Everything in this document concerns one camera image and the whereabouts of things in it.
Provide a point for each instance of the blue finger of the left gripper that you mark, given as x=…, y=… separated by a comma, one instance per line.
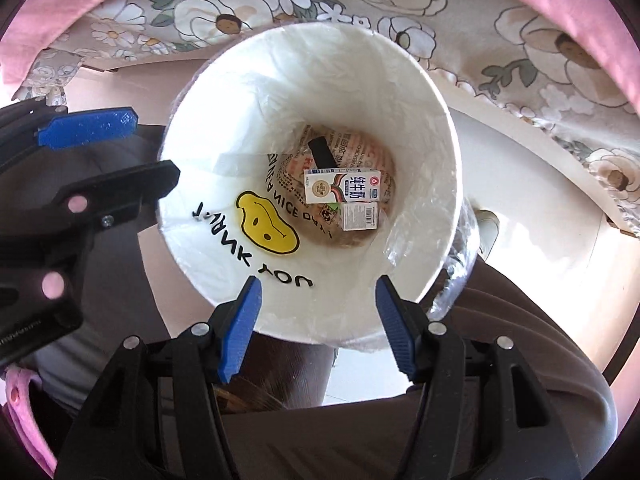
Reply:
x=112, y=199
x=90, y=126

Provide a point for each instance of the black foam roll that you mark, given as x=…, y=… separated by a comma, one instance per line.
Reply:
x=321, y=153

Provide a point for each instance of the white milk carton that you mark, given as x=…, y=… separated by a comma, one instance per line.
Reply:
x=341, y=185

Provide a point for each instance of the small white carton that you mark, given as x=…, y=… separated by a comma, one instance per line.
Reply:
x=359, y=216

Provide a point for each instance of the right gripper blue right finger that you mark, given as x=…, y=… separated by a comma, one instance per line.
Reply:
x=399, y=328

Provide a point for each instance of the white trash bin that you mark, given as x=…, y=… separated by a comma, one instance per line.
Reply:
x=221, y=226

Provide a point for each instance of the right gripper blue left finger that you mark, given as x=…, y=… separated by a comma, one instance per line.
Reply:
x=237, y=327

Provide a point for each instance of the pink quilted slipper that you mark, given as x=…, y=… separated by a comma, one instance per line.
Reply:
x=21, y=418

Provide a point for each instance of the printed paper wrapper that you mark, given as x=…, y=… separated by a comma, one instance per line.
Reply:
x=322, y=222

